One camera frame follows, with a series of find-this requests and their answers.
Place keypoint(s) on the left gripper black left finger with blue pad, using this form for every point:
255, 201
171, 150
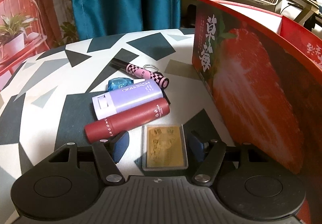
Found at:
107, 154

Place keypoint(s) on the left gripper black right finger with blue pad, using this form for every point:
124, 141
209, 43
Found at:
209, 155

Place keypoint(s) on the lavender plastic pill case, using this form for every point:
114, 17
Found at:
125, 98

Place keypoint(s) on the blue faceted glass bottle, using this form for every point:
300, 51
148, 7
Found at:
117, 83

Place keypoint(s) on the dark red cylinder tube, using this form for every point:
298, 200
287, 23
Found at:
127, 120

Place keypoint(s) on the gold card in clear case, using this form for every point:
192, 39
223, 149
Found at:
164, 148

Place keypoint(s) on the pink black checkered pen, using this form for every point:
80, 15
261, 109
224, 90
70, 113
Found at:
136, 71

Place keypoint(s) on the red strawberry cardboard box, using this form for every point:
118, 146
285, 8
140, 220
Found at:
263, 71

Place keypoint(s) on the pink chair backdrop poster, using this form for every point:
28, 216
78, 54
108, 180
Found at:
30, 27

